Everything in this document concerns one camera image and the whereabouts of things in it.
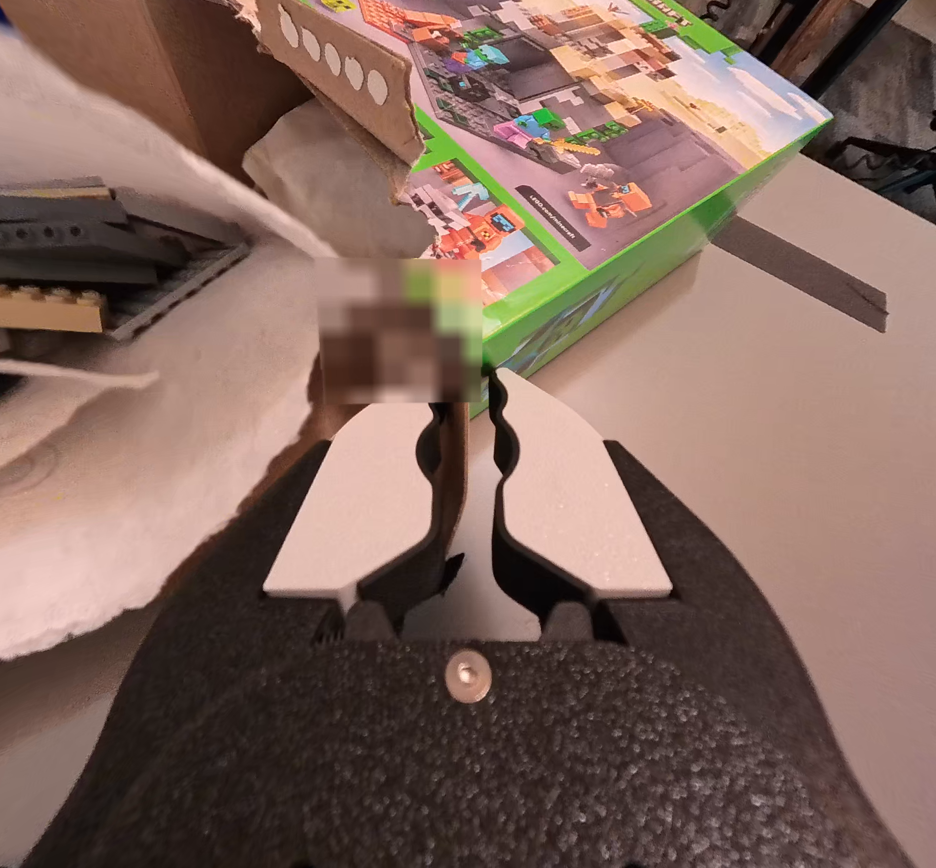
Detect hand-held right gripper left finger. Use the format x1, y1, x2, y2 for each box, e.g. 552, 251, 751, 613
262, 404, 449, 638

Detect green toy set box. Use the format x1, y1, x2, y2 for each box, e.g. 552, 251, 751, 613
0, 0, 835, 541

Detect black office chair base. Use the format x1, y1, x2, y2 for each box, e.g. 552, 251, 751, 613
822, 137, 936, 198

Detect large printed paper bag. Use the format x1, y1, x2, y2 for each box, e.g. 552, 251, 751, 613
0, 31, 345, 660

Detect black metal desk frame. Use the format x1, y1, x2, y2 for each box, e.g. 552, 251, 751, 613
800, 0, 936, 103

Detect pile of mixed toy bricks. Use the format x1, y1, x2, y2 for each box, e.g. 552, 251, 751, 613
0, 177, 251, 365

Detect crumpled white paper bag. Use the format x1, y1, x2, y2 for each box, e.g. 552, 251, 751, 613
241, 100, 434, 260

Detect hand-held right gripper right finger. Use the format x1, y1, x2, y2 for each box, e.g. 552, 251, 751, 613
488, 368, 674, 638

